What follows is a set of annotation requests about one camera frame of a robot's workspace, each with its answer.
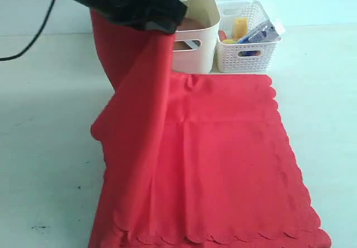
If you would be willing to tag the brown wooden plate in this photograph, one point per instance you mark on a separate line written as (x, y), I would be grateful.
(187, 24)

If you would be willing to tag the steel table knife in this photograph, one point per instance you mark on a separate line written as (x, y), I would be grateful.
(193, 44)

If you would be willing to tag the blue white milk carton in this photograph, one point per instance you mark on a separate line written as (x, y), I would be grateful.
(267, 31)

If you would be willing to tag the red sausage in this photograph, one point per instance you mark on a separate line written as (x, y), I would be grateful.
(222, 35)

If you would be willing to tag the yellow lemon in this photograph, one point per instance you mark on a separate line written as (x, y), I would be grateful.
(229, 41)

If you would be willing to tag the yellow cheese wedge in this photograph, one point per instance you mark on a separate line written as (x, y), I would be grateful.
(240, 27)

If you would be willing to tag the red scalloped table cloth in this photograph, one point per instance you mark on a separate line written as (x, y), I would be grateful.
(193, 160)

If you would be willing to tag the cream plastic bin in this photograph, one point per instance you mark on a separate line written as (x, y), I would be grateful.
(198, 61)

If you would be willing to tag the white perforated plastic basket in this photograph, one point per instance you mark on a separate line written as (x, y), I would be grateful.
(227, 55)

